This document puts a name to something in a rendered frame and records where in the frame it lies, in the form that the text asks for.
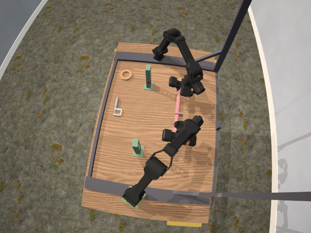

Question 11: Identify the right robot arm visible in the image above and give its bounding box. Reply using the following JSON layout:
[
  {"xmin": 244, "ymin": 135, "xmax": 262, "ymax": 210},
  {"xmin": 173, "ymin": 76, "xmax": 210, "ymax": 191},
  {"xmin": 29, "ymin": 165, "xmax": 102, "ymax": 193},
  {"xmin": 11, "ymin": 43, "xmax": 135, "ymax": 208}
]
[{"xmin": 152, "ymin": 28, "xmax": 205, "ymax": 97}]

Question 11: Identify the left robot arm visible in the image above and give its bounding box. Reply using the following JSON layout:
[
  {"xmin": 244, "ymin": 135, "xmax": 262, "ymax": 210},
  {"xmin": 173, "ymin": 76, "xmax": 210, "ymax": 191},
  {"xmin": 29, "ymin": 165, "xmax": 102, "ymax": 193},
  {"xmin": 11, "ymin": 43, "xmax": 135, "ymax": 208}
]
[{"xmin": 122, "ymin": 115, "xmax": 204, "ymax": 207}]

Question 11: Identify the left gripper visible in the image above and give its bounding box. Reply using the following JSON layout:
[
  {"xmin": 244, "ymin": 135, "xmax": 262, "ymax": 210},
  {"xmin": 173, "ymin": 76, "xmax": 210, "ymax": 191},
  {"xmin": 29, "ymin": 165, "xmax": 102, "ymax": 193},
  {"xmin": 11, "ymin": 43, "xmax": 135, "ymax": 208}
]
[{"xmin": 162, "ymin": 129, "xmax": 197, "ymax": 146}]

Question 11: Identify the long pink rail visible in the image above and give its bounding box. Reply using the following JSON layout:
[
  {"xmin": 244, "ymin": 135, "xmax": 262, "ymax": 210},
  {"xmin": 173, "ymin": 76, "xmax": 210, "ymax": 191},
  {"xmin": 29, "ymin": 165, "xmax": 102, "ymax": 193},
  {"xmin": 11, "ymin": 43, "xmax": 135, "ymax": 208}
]
[{"xmin": 173, "ymin": 88, "xmax": 183, "ymax": 132}]

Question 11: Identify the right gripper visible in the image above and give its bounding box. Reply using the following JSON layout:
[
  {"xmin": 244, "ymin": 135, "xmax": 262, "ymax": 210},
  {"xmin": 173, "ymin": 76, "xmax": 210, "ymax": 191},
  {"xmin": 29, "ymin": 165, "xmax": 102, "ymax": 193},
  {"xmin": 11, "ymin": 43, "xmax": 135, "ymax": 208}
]
[{"xmin": 169, "ymin": 75, "xmax": 191, "ymax": 91}]

